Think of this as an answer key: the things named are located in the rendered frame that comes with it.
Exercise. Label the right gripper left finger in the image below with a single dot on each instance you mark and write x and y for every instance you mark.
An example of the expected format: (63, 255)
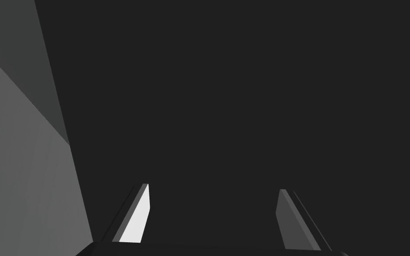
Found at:
(134, 222)

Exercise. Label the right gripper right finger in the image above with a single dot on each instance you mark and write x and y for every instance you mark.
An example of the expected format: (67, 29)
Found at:
(294, 227)

